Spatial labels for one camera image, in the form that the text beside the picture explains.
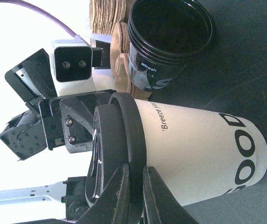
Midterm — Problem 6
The white paper cup GOOD print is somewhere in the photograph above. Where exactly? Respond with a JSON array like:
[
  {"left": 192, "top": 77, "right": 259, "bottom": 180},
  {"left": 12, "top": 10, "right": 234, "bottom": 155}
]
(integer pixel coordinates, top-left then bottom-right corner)
[{"left": 136, "top": 100, "right": 267, "bottom": 206}]

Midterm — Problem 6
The brown pulp cup carrier stack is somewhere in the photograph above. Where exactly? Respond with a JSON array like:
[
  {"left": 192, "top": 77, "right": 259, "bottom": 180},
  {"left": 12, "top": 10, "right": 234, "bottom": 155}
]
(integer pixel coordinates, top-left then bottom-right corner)
[{"left": 89, "top": 0, "right": 134, "bottom": 35}]

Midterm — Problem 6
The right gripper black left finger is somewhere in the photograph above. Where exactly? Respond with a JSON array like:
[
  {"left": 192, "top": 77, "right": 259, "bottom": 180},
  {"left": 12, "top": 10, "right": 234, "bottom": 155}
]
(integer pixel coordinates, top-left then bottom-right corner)
[{"left": 77, "top": 164, "right": 130, "bottom": 224}]

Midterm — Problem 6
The black paper cup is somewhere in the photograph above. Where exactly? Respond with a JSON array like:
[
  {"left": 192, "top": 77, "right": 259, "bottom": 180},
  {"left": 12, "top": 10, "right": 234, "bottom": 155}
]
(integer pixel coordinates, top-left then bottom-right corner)
[{"left": 127, "top": 0, "right": 215, "bottom": 92}]

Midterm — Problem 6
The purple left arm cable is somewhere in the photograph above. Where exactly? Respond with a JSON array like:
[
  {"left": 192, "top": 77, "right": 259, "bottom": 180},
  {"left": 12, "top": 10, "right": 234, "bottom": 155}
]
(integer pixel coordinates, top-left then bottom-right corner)
[{"left": 0, "top": 0, "right": 83, "bottom": 138}]

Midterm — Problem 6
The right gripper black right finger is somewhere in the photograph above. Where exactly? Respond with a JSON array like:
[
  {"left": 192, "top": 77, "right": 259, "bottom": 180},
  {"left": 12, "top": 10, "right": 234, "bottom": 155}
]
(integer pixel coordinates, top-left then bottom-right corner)
[{"left": 143, "top": 166, "right": 197, "bottom": 224}]

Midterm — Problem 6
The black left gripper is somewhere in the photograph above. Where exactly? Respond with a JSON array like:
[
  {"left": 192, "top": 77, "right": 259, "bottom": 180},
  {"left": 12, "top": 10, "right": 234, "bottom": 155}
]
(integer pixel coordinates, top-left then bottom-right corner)
[{"left": 0, "top": 49, "right": 115, "bottom": 161}]

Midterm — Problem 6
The brown pulp carrier on table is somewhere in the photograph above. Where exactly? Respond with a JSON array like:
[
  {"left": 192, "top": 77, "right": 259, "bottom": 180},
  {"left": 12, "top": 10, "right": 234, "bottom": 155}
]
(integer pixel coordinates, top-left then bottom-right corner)
[{"left": 110, "top": 22, "right": 152, "bottom": 101}]

